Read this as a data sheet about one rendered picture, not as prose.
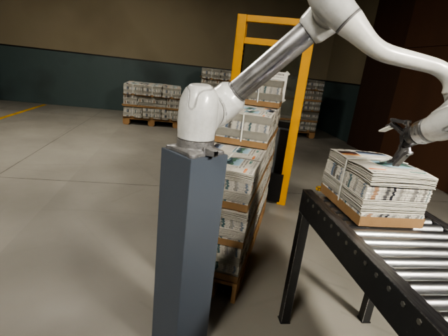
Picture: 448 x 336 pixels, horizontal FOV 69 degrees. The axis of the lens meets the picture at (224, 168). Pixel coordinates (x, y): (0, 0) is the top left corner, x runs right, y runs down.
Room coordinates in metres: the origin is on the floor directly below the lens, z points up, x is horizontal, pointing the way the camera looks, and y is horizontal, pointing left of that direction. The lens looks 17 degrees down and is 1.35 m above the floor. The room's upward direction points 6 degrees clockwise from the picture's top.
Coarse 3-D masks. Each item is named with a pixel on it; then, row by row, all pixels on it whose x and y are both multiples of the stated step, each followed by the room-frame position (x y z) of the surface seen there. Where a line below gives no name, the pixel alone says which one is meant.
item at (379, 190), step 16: (352, 176) 1.30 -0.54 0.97; (368, 176) 1.20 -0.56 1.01; (384, 176) 1.18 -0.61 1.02; (400, 176) 1.19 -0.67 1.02; (416, 176) 1.21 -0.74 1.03; (432, 176) 1.24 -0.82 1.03; (352, 192) 1.27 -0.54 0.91; (368, 192) 1.18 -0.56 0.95; (384, 192) 1.20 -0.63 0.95; (400, 192) 1.20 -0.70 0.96; (416, 192) 1.21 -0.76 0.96; (352, 208) 1.25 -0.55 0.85; (368, 208) 1.19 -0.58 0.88; (384, 208) 1.20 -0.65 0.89; (400, 208) 1.21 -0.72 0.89; (416, 208) 1.22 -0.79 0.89
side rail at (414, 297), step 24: (312, 192) 1.53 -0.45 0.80; (312, 216) 1.40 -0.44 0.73; (336, 216) 1.26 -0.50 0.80; (336, 240) 1.16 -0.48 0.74; (360, 240) 1.07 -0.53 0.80; (360, 264) 0.98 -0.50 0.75; (384, 264) 0.92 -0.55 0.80; (384, 288) 0.85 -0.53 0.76; (408, 288) 0.81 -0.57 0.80; (384, 312) 0.82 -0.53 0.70; (408, 312) 0.74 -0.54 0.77; (432, 312) 0.71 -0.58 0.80
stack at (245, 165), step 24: (216, 144) 2.21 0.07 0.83; (240, 168) 1.71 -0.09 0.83; (264, 168) 2.29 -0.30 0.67; (240, 192) 1.63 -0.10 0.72; (264, 192) 2.63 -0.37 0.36; (240, 216) 1.63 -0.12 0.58; (240, 240) 1.63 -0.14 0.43; (216, 264) 1.66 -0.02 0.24; (240, 264) 1.67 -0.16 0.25; (216, 288) 1.71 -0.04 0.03
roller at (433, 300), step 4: (424, 296) 0.78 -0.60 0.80; (428, 296) 0.78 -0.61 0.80; (432, 296) 0.78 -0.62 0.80; (436, 296) 0.78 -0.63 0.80; (440, 296) 0.78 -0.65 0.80; (444, 296) 0.79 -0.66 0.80; (428, 300) 0.76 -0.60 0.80; (432, 300) 0.77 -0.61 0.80; (436, 300) 0.77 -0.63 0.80; (440, 300) 0.77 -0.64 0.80; (444, 300) 0.77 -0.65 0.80; (432, 304) 0.76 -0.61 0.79; (436, 304) 0.76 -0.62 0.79; (440, 304) 0.76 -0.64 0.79; (444, 304) 0.76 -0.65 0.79; (436, 308) 0.75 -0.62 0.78; (440, 308) 0.76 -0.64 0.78; (444, 308) 0.76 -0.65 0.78
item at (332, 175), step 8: (336, 152) 1.48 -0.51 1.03; (344, 152) 1.47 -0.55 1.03; (352, 152) 1.49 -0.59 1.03; (360, 152) 1.51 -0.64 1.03; (368, 152) 1.54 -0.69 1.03; (328, 160) 1.54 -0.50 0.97; (336, 160) 1.46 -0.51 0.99; (344, 160) 1.40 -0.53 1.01; (328, 168) 1.52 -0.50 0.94; (336, 168) 1.44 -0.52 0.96; (328, 176) 1.49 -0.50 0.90; (336, 176) 1.43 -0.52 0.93; (328, 184) 1.48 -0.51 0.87; (336, 184) 1.40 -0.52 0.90; (336, 192) 1.39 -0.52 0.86
